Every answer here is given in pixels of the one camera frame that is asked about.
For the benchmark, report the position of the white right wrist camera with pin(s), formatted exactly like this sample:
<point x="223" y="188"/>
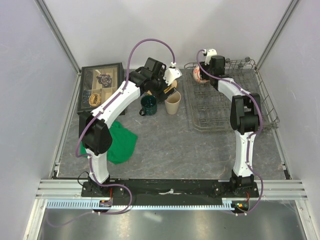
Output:
<point x="208" y="53"/>

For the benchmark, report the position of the dark green mug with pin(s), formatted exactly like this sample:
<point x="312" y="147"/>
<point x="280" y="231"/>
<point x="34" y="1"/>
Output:
<point x="148" y="105"/>

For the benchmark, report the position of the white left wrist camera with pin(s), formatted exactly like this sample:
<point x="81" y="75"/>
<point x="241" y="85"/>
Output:
<point x="171" y="74"/>

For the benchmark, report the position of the cream bird plate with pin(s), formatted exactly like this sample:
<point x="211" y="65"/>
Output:
<point x="174" y="84"/>

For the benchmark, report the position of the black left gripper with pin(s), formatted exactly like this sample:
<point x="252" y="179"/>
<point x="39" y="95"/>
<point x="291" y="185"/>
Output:
<point x="160" y="96"/>

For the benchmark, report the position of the grey wire dish rack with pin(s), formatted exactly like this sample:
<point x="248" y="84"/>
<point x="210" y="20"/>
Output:
<point x="210" y="109"/>

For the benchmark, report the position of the white red patterned bowl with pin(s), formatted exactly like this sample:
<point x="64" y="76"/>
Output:
<point x="197" y="76"/>

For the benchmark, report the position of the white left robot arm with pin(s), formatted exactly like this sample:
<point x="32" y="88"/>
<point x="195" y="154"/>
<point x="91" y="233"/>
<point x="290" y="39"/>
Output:
<point x="94" y="126"/>

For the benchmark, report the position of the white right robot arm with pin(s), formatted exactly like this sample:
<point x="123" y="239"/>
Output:
<point x="245" y="117"/>

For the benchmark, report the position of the black framed wooden box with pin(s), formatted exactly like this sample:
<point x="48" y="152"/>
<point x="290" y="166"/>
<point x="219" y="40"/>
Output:
<point x="97" y="84"/>

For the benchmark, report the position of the green cloth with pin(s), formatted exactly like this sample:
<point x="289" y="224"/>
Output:
<point x="122" y="146"/>

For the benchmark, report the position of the white slotted cable duct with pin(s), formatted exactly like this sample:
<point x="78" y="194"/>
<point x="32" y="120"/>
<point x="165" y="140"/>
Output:
<point x="96" y="205"/>

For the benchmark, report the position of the beige tall cup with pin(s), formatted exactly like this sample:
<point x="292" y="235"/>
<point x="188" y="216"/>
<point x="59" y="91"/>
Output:
<point x="172" y="103"/>

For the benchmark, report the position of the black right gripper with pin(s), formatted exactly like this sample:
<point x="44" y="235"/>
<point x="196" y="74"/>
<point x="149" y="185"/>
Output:
<point x="203" y="76"/>

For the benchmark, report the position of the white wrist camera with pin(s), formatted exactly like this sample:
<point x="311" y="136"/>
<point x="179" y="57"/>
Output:
<point x="171" y="74"/>
<point x="208" y="53"/>

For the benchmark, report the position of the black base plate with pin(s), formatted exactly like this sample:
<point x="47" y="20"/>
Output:
<point x="169" y="192"/>

